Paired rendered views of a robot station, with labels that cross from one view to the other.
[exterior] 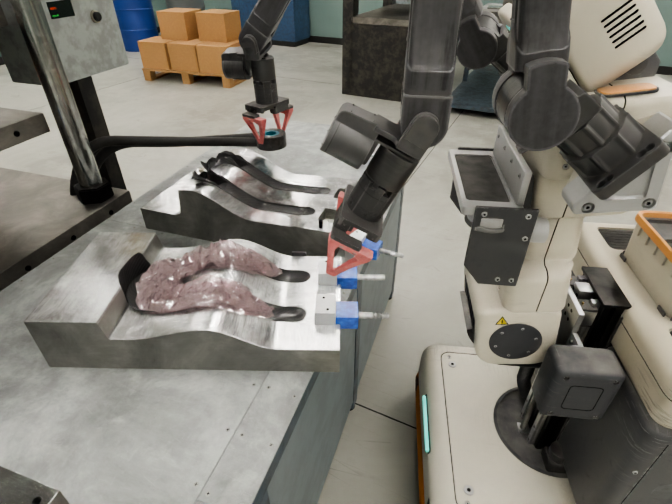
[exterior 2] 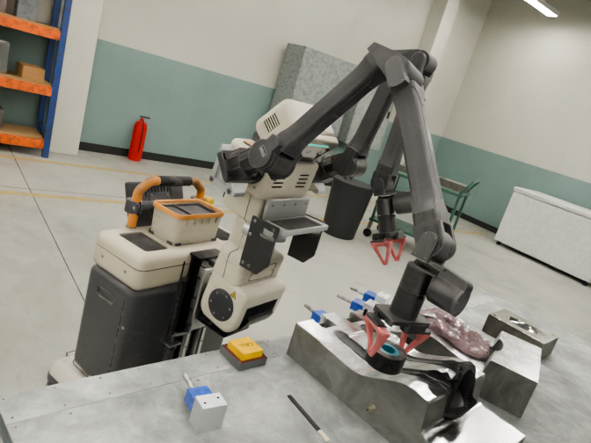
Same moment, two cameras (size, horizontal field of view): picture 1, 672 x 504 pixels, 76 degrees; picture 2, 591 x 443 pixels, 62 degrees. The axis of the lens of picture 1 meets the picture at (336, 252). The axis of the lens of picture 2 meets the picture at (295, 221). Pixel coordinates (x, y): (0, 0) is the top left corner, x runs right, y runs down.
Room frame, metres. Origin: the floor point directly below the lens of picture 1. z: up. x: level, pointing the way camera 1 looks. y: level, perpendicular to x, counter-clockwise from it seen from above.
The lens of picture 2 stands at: (2.06, 0.31, 1.43)
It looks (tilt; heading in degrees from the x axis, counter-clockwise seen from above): 15 degrees down; 204
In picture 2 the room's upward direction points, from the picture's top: 17 degrees clockwise
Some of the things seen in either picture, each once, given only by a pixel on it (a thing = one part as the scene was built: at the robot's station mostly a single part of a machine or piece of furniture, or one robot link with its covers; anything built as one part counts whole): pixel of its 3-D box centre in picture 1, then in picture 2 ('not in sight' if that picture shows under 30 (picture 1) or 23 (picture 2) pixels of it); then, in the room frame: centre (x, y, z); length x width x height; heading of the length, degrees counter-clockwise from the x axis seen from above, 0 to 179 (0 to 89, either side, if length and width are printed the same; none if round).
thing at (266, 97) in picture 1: (266, 93); (405, 305); (1.12, 0.18, 1.09); 0.10 x 0.07 x 0.07; 144
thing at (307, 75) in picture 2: not in sight; (304, 121); (-4.53, -2.96, 0.97); 1.00 x 0.47 x 1.95; 154
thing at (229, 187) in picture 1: (255, 181); (407, 355); (0.97, 0.20, 0.92); 0.35 x 0.16 x 0.09; 72
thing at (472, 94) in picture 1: (499, 50); not in sight; (5.06, -1.76, 0.46); 1.90 x 0.70 x 0.92; 154
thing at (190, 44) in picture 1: (199, 44); not in sight; (5.84, 1.69, 0.37); 1.20 x 0.82 x 0.74; 72
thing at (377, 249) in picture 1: (375, 249); (318, 315); (0.81, -0.09, 0.83); 0.13 x 0.05 x 0.05; 67
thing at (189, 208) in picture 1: (254, 196); (403, 378); (0.98, 0.21, 0.87); 0.50 x 0.26 x 0.14; 72
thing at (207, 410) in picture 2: not in sight; (198, 395); (1.36, -0.09, 0.83); 0.13 x 0.05 x 0.05; 63
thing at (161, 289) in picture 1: (207, 275); (448, 326); (0.62, 0.24, 0.90); 0.26 x 0.18 x 0.08; 89
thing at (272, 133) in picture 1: (271, 139); (385, 355); (1.12, 0.17, 0.97); 0.08 x 0.08 x 0.04
